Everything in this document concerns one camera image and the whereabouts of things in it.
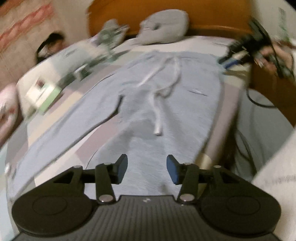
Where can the small printed tissue pack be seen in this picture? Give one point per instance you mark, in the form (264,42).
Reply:
(82,73)

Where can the grey plush neck pillow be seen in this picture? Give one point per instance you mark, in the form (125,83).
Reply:
(166,27)

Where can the white earbud case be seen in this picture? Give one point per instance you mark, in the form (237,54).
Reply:
(7,168)

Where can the person's right hand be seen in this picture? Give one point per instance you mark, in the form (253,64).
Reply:
(266,56)

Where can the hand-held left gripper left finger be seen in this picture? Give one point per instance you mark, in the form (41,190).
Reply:
(122,168)

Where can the wooden bed headboard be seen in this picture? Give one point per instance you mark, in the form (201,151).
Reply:
(208,16)

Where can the green handheld fan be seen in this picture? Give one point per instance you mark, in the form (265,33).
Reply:
(105,39)

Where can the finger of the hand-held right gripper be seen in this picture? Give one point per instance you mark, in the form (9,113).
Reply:
(232,60)

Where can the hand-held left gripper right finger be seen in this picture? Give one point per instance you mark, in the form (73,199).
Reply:
(172,169)

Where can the person's white fleece top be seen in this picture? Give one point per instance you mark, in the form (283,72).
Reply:
(277,185)

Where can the grey folded cloth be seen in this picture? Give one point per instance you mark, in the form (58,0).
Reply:
(111,24)

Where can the checkered pillow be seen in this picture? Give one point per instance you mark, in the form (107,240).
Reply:
(69,60)

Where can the grey sweatpants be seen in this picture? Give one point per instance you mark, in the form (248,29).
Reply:
(138,120)

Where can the pink patterned curtain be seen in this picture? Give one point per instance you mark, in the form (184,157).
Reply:
(23,34)

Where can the green white book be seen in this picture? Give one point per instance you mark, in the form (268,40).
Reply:
(41,95)

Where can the pink folded quilt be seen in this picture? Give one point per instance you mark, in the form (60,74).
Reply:
(8,115)

